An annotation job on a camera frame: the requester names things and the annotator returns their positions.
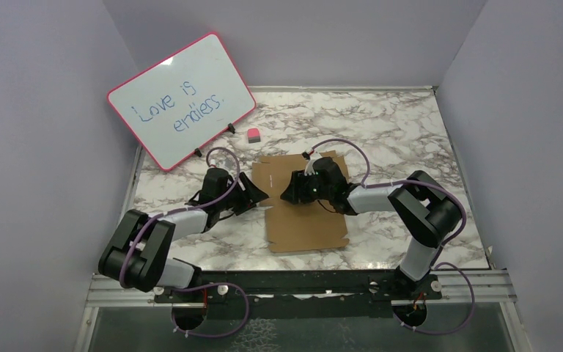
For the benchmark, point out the brown cardboard box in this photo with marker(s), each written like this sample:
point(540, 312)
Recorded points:
point(294, 228)

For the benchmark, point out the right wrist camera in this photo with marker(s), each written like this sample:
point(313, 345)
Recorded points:
point(311, 156)

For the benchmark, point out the pink framed whiteboard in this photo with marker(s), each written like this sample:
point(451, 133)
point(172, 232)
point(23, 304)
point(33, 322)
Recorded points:
point(183, 102)

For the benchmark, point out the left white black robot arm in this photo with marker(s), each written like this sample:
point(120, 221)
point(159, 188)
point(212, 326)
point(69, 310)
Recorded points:
point(137, 255)

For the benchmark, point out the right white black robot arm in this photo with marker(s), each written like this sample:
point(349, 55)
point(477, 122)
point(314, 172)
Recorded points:
point(431, 214)

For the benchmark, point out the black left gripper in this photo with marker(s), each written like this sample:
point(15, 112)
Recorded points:
point(252, 194)

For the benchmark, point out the black metal base rail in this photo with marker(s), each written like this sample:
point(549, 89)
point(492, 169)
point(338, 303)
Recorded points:
point(227, 295)

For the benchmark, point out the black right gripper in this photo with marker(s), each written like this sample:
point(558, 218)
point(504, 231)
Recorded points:
point(296, 188)

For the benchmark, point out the pink whiteboard eraser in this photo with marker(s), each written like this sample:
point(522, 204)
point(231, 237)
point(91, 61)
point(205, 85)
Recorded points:
point(253, 135)

